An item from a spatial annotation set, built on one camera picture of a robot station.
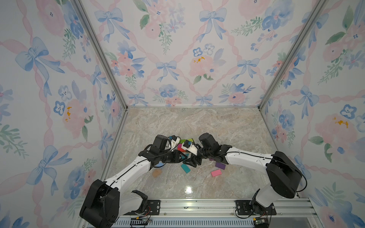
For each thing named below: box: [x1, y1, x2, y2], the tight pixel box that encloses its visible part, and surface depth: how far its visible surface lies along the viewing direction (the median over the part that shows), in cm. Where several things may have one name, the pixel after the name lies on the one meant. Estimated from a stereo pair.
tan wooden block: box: [152, 168, 163, 178], surface depth 87 cm
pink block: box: [211, 169, 222, 177], surface depth 88 cm
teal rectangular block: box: [180, 163, 191, 174], surface depth 90 cm
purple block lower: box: [215, 161, 226, 171], surface depth 89 cm
